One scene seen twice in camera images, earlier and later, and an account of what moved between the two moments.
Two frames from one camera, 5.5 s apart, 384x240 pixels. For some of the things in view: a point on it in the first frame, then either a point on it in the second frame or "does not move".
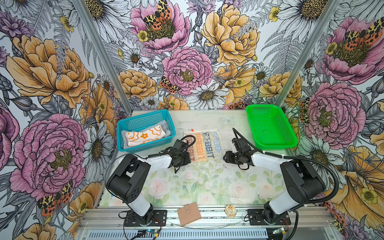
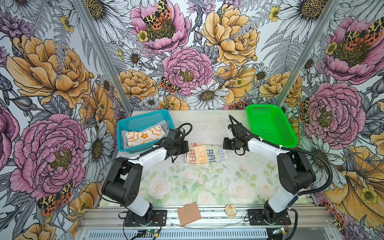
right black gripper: x=228 y=155 -> x=226 y=145
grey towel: x=161 y=123 does not move
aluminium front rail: x=107 y=223 does not move
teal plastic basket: x=141 y=120 does not move
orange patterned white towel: x=145 y=136 does not move
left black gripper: x=187 y=160 -> x=185 y=149
